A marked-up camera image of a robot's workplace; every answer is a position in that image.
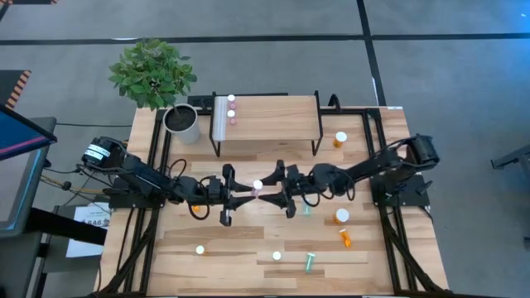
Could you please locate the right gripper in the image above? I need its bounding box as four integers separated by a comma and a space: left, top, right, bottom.
258, 160, 315, 219

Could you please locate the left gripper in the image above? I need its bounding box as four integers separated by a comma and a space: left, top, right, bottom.
201, 163, 256, 227

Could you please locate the black power strip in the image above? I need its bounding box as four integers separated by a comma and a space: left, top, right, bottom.
186, 94, 215, 110

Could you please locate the green plant in white pot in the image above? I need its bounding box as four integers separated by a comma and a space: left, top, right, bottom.
107, 37, 202, 146

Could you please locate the white paper sheet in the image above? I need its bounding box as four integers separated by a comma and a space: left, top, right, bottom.
65, 202, 112, 258

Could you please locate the black stand beam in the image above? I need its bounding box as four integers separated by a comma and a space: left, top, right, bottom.
25, 206, 108, 246

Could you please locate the blue screen monitor on stand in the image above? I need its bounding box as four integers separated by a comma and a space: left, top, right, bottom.
0, 103, 58, 240

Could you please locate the grey furniture leg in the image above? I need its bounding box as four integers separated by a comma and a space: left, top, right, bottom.
490, 143, 530, 171

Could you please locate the black orange striped floor mat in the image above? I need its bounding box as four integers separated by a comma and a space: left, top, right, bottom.
0, 69, 32, 109

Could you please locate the wooden shelf black frame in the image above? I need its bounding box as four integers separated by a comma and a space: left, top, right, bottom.
208, 90, 324, 158

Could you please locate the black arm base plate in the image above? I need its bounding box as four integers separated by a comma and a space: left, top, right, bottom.
369, 173, 431, 207
108, 176, 166, 209

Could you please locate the black metal table frame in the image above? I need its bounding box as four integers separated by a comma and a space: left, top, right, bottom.
93, 106, 451, 297

